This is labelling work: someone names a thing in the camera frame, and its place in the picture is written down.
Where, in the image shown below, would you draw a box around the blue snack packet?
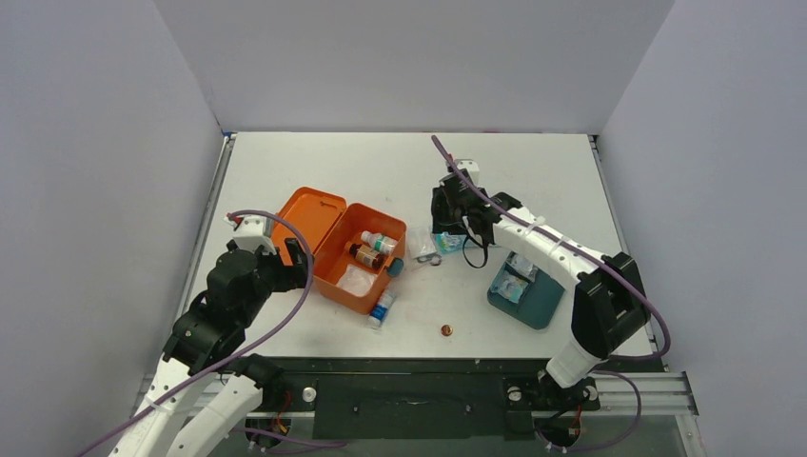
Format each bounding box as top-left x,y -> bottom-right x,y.
434,232 -> 467,254

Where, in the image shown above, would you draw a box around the orange plastic medicine box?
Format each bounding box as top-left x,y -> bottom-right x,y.
279,187 -> 407,315

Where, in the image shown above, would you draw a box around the white gauze packet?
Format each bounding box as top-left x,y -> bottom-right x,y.
337,265 -> 377,297

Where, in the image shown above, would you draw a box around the brown bottle orange cap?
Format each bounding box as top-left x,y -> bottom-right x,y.
347,244 -> 386,270

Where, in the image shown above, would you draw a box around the white bottle green label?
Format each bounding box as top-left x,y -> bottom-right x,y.
360,230 -> 398,255

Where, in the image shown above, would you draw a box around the zip bag of wipes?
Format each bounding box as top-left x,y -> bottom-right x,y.
507,252 -> 539,282

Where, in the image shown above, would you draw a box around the white blue tube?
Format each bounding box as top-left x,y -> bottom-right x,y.
367,289 -> 397,329

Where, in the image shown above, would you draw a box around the teal divided tray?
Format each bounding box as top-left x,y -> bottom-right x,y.
486,252 -> 565,330

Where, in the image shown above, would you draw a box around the clear zip bag gauze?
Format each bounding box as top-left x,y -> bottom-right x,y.
406,226 -> 437,260

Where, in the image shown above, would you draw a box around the small teal wipe packet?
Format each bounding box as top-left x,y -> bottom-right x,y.
491,271 -> 529,304

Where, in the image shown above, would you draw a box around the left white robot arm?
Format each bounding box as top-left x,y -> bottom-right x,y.
110,236 -> 313,456

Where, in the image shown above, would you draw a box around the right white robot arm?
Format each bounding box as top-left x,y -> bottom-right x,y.
431,171 -> 651,407

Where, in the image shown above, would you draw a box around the black scissors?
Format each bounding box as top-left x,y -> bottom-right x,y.
415,252 -> 443,267

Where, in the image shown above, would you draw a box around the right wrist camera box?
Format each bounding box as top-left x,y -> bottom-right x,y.
448,159 -> 481,186

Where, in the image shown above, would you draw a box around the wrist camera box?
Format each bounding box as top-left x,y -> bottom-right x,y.
448,159 -> 481,186
226,215 -> 277,255

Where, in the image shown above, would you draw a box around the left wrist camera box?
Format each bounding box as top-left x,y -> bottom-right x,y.
226,215 -> 277,255

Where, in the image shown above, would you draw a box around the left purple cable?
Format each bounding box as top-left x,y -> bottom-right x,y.
75,209 -> 315,457

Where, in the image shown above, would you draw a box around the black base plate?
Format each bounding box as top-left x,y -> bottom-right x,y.
220,356 -> 663,443

